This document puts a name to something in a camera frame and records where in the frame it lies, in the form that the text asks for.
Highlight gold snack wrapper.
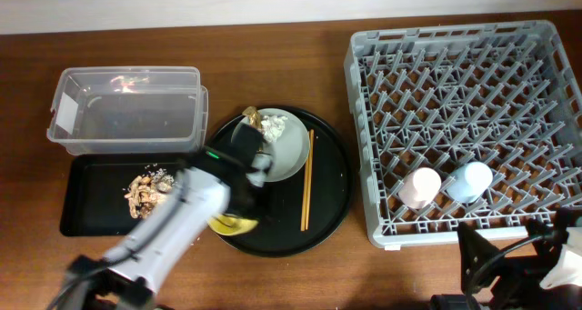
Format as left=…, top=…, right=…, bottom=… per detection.
left=242, top=106, right=262, bottom=130

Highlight white tissue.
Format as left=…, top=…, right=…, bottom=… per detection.
left=261, top=115, right=287, bottom=144

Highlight grey plate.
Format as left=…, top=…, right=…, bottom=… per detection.
left=234, top=108, right=309, bottom=183

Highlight yellow bowl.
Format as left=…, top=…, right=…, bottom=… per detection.
left=208, top=214, right=258, bottom=236

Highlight light blue cup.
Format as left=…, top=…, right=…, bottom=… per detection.
left=446, top=162, right=493, bottom=204

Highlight wooden chopstick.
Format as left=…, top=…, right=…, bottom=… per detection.
left=300, top=130, right=314, bottom=232
left=302, top=130, right=315, bottom=232

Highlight pink cup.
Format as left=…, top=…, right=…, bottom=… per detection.
left=397, top=167, right=442, bottom=209

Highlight food scraps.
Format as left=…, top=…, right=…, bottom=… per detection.
left=124, top=168, right=175, bottom=219

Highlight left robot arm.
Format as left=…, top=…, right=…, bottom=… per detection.
left=49, top=125, right=273, bottom=309

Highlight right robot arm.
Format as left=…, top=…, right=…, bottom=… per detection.
left=429, top=208, right=581, bottom=310

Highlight grey dishwasher rack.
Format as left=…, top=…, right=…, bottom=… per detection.
left=344, top=20, right=581, bottom=250

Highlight round black serving tray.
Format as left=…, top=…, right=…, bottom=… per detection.
left=221, top=106, right=356, bottom=257

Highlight clear plastic storage bin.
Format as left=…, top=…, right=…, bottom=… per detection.
left=46, top=66, right=209, bottom=155

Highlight black rectangular tray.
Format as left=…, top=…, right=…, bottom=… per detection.
left=60, top=153, right=183, bottom=236

